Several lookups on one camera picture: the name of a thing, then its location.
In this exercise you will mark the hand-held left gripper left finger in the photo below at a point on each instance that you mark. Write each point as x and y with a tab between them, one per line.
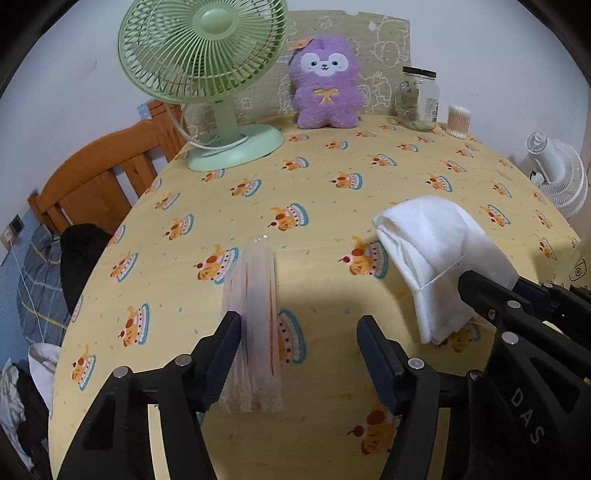
220	362

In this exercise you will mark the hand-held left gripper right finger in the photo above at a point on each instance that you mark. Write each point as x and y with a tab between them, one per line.
376	360

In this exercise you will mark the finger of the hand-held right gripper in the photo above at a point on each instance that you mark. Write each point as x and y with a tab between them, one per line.
531	290
489	295

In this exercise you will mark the clear plastic bag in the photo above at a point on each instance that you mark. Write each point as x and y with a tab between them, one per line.
254	332

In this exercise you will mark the white cloth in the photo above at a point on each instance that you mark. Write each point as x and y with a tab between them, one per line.
434	240
44	369

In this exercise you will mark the white standing fan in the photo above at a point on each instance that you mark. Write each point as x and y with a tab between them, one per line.
561	175

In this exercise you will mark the black cloth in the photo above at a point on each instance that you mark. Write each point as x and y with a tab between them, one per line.
83	263

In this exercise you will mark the cotton swab container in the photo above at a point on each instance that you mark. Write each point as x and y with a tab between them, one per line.
458	122

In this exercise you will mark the white crumpled cloth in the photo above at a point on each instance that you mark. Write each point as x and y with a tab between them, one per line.
44	369

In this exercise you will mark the yellow printed tablecloth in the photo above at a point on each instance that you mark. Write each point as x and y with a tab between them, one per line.
323	184

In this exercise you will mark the blue plaid pillow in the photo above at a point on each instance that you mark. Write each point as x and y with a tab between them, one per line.
41	286

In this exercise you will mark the pile of dark clothes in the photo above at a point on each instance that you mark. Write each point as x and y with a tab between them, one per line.
23	415

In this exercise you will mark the glass jar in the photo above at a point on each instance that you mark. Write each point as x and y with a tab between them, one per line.
415	101

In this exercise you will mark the green desk fan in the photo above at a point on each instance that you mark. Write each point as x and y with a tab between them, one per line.
231	147

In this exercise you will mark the orange wooden headboard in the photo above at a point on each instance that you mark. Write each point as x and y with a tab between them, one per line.
87	175

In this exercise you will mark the purple plush toy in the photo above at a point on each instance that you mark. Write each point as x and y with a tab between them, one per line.
325	101

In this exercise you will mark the wall socket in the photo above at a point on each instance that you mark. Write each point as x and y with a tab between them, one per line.
14	228

